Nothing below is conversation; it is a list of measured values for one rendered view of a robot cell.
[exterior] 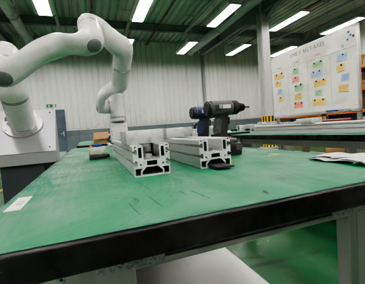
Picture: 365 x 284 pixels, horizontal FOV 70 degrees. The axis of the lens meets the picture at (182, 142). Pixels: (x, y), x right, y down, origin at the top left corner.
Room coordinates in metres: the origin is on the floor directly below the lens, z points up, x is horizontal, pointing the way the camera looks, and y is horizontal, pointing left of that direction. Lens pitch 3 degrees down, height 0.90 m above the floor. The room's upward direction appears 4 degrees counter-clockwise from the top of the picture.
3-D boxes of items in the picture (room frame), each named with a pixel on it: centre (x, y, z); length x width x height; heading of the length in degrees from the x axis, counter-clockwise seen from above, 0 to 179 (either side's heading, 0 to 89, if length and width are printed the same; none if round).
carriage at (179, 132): (1.14, 0.03, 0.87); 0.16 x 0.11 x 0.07; 19
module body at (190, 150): (1.14, 0.03, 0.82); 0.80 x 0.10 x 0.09; 19
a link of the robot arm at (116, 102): (1.50, 0.36, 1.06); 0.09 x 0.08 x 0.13; 115
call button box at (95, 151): (1.30, 0.42, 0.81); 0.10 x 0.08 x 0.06; 109
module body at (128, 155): (1.08, 0.21, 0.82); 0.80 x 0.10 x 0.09; 19
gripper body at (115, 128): (1.50, 0.36, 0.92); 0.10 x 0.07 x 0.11; 109
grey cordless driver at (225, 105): (1.05, -0.19, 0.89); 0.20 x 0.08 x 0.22; 111
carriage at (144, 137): (0.84, 0.13, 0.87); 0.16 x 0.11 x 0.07; 19
